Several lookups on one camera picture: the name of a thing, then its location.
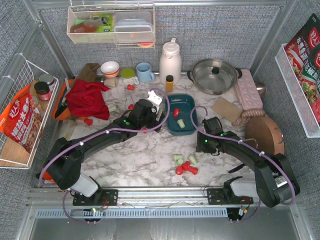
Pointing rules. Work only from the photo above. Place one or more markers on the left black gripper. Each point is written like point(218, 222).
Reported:
point(155, 120)

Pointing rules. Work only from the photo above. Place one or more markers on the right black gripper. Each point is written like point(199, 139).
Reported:
point(203, 146)

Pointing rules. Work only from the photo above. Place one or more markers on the green capsule cluster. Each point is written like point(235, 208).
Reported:
point(193, 160)
point(176, 157)

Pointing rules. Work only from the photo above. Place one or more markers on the red capsule cluster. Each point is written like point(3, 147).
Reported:
point(185, 165)
point(193, 170)
point(179, 170)

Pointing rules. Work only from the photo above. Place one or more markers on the teal storage basket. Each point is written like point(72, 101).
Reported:
point(185, 103)

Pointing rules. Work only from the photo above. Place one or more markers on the cork mat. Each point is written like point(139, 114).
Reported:
point(227, 109)

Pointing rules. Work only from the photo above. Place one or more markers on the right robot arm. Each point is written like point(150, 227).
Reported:
point(275, 181)

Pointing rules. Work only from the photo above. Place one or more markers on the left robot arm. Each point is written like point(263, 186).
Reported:
point(65, 159)

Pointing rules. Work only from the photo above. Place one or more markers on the green capsule by cloth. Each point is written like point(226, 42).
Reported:
point(112, 109)

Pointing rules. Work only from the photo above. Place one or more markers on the red capsule back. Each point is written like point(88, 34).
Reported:
point(130, 87)

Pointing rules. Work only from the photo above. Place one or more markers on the red capsule cluster front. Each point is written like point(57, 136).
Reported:
point(179, 170)

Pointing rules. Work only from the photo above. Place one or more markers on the blue mug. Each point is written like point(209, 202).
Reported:
point(144, 73)

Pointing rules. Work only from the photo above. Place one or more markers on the green lid white cup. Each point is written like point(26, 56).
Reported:
point(129, 77)

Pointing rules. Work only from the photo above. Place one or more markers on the orange spice bottle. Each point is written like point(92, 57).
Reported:
point(169, 83)

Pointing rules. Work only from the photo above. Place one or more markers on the round wooden board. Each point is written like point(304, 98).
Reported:
point(265, 135)

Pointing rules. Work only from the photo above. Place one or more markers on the white orange bowl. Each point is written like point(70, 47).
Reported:
point(110, 69)

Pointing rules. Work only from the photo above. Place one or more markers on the white thermos jug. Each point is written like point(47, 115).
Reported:
point(170, 62)

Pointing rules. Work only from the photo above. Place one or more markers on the red cloth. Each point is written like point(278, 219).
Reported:
point(85, 99)

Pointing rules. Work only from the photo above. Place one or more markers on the pink egg tray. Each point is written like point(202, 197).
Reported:
point(246, 91)

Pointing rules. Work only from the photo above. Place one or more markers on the steel pot with lid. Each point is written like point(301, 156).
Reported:
point(214, 76)

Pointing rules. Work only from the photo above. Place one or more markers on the brown cloth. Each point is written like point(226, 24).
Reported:
point(89, 72)

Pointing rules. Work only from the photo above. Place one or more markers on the orange tray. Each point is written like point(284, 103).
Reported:
point(60, 110)

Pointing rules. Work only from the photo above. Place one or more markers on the clear plastic containers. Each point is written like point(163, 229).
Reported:
point(133, 26)

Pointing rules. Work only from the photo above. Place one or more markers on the silver lid jar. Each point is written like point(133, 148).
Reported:
point(49, 79)

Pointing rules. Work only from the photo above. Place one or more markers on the dark lid jar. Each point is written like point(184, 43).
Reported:
point(42, 90)

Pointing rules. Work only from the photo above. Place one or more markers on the right white rack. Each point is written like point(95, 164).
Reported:
point(302, 106)

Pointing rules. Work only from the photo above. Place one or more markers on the orange cup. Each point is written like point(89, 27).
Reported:
point(47, 178)

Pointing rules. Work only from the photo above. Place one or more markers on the red snack bag left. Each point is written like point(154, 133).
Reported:
point(20, 122)

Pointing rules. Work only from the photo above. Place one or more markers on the red snack bags right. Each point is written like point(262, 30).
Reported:
point(303, 52)

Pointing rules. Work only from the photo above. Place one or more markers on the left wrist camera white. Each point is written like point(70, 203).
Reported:
point(155, 99)

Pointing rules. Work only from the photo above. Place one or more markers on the wall wire basket top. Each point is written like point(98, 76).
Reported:
point(81, 29)

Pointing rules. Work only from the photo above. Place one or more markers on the left wire basket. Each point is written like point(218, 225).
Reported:
point(12, 154)

